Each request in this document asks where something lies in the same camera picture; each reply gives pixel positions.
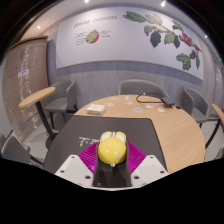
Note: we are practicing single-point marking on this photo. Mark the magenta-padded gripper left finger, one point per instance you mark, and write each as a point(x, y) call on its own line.
point(71, 168)

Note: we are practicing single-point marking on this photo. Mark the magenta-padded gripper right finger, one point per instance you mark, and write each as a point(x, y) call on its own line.
point(151, 168)

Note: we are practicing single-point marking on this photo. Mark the yellow computer mouse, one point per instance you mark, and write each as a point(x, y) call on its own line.
point(111, 150)

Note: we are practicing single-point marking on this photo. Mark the black mouse pad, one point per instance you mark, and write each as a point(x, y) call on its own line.
point(110, 125)

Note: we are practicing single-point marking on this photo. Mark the grey upholstered chair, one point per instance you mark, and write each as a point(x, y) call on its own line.
point(15, 150)
point(196, 106)
point(140, 86)
point(63, 100)

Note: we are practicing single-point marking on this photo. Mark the small white box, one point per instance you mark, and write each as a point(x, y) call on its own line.
point(95, 109)

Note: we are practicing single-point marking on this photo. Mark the flat black device box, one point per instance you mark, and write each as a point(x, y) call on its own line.
point(169, 101)

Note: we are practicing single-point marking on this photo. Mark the round wooden side table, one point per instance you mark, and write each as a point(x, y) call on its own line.
point(218, 111)
point(35, 97)

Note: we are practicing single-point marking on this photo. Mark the ceiling spotlights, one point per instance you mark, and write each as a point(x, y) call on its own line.
point(163, 3)

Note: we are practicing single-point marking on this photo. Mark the wooden printed wall panel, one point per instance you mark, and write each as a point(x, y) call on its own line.
point(21, 93)

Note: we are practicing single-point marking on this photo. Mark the coffee plant wall mural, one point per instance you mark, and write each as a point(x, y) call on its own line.
point(133, 36)

